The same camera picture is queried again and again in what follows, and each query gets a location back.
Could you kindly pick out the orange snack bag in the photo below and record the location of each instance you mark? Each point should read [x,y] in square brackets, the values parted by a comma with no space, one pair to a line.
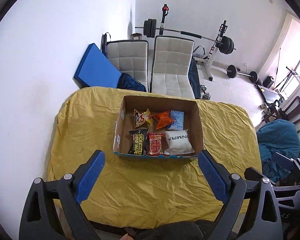
[163,119]

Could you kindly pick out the white padded chair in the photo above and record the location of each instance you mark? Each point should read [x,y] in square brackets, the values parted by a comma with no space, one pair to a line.
[170,68]
[130,57]

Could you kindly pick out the black blue weight bench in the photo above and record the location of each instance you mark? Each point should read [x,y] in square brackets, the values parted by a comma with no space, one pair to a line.
[194,79]

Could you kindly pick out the red floral snack bag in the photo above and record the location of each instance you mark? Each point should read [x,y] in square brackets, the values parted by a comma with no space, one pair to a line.
[155,144]

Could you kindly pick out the black shoe shine wipes pack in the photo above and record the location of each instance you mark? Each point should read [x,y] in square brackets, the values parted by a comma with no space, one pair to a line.
[139,140]

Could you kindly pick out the dark blue cloth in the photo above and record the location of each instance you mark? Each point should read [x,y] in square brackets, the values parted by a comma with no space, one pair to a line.
[129,83]

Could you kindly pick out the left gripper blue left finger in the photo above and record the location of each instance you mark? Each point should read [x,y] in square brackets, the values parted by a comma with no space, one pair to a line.
[87,174]

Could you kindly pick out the short barbell on floor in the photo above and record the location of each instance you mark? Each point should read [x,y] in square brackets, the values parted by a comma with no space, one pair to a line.
[232,72]

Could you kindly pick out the dark wooden chair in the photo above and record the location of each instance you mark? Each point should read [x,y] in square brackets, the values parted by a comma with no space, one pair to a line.
[292,112]

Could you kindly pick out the light blue tissue pack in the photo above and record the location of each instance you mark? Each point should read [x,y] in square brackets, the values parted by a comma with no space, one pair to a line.
[178,121]

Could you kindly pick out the white barbell rack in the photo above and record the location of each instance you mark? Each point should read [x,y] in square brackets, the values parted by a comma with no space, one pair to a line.
[207,60]

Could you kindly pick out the left white padded chair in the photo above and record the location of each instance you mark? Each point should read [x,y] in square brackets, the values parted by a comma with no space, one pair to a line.
[130,57]

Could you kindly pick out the colourful yellow snack bag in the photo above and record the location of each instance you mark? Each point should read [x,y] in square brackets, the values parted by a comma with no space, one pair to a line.
[141,118]

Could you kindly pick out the blue foam mat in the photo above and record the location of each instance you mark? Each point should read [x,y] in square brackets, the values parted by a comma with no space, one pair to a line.
[96,70]

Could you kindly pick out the teal blanket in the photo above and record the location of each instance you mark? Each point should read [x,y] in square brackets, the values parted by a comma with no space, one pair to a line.
[277,136]

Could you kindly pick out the long barbell with plates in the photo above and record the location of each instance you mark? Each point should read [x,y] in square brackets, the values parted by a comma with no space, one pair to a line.
[223,43]

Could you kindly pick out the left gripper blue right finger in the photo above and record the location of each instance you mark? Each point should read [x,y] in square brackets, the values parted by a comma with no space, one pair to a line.
[216,175]

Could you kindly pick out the white tissue pack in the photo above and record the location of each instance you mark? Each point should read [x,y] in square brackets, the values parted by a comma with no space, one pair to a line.
[178,143]

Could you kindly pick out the open cardboard box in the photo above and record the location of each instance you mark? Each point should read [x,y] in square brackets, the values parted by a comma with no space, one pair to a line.
[153,127]

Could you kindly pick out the right white padded chair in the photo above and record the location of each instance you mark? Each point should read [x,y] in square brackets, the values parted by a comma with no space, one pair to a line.
[170,68]

